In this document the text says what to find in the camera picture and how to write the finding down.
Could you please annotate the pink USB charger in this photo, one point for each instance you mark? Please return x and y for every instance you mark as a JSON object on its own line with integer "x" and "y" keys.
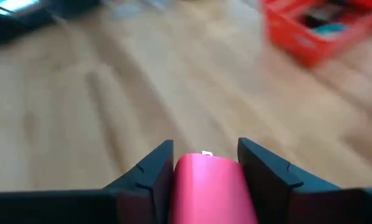
{"x": 211, "y": 193}

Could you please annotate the red plastic basket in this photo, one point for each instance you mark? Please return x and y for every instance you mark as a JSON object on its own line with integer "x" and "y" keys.
{"x": 298, "y": 43}

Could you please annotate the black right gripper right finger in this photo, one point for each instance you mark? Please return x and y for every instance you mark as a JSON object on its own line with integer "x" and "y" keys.
{"x": 313, "y": 205}

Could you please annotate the black aluminium table frame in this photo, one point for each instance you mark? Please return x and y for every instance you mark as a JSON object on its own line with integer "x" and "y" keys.
{"x": 33, "y": 21}

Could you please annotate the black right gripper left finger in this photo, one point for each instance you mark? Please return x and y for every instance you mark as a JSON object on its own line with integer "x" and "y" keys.
{"x": 80, "y": 208}

